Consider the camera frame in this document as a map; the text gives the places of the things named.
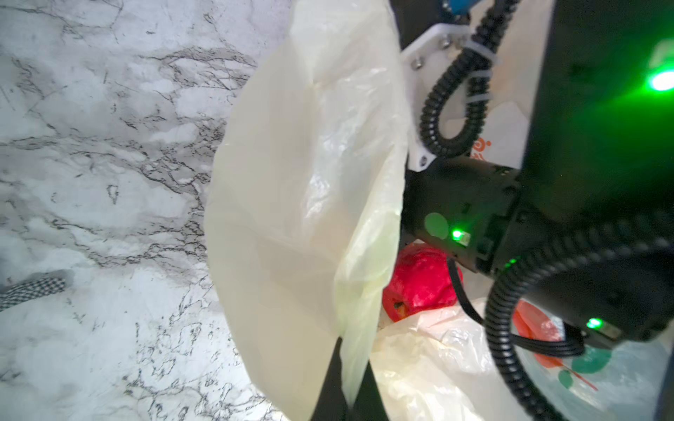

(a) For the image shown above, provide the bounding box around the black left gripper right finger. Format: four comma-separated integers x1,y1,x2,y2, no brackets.
351,364,389,421

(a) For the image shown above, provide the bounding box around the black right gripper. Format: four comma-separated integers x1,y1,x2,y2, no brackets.
401,157,521,274

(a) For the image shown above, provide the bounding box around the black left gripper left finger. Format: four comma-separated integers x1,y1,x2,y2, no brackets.
310,338,349,421

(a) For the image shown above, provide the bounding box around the bright red apple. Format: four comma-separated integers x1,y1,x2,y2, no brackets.
383,243,458,323

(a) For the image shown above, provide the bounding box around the yellowish printed plastic bag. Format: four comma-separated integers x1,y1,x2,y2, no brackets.
205,1,673,420

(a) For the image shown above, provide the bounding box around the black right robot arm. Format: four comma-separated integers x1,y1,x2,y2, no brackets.
402,1,673,420

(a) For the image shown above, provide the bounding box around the green mesh cloth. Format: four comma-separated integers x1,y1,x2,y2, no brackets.
1,270,72,312

